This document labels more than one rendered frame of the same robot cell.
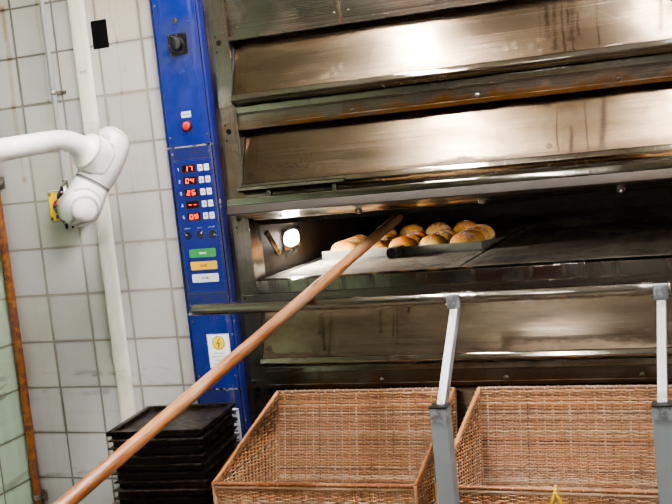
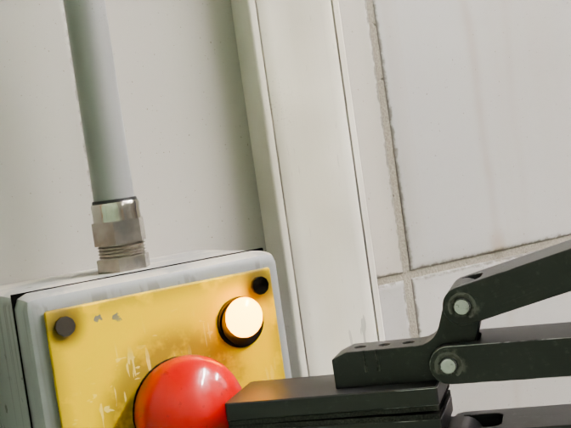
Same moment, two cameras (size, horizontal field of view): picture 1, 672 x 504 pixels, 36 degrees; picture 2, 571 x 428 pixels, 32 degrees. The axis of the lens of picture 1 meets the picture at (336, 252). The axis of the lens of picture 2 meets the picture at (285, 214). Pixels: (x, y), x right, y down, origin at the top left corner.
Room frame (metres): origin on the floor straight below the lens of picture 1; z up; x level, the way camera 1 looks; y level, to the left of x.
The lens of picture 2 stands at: (2.97, 1.08, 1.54)
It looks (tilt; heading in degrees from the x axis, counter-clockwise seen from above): 3 degrees down; 310
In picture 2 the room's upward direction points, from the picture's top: 8 degrees counter-clockwise
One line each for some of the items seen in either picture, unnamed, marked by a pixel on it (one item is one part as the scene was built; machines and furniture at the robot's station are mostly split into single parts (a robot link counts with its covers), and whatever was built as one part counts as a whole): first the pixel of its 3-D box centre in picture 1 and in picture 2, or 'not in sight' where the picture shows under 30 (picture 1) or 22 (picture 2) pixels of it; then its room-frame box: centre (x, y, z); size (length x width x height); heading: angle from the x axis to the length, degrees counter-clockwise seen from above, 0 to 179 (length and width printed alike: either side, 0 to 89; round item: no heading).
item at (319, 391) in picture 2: not in sight; (338, 395); (3.18, 0.82, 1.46); 0.07 x 0.03 x 0.01; 24
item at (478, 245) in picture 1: (415, 244); not in sight; (3.55, -0.27, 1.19); 0.55 x 0.36 x 0.03; 69
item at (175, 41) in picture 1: (173, 36); not in sight; (3.10, 0.41, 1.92); 0.06 x 0.04 x 0.11; 69
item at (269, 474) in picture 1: (341, 459); not in sight; (2.73, 0.04, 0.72); 0.56 x 0.49 x 0.28; 70
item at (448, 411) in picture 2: not in sight; (342, 418); (3.18, 0.82, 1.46); 0.07 x 0.03 x 0.01; 24
